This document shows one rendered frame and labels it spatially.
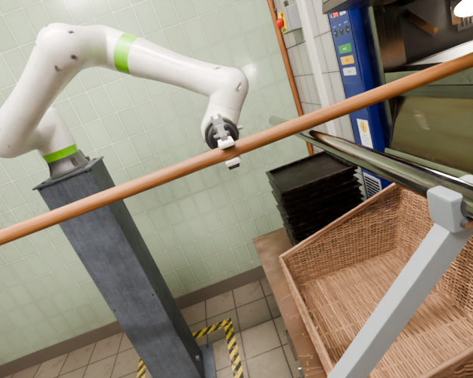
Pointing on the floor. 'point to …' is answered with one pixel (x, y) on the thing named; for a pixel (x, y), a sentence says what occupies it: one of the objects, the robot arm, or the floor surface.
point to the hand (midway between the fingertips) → (228, 151)
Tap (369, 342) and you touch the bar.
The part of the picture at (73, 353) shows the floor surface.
